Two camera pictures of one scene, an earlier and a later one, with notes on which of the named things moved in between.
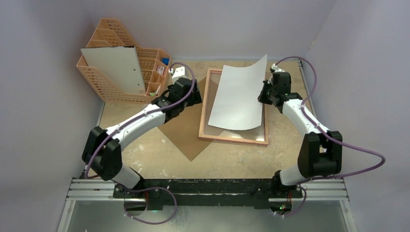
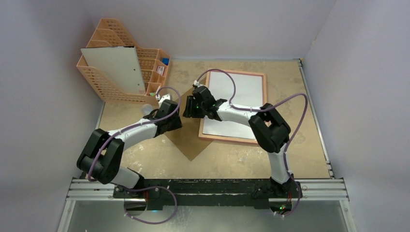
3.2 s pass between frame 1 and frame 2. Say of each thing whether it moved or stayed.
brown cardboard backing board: stayed
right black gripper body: moved
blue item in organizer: stayed
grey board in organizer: stayed
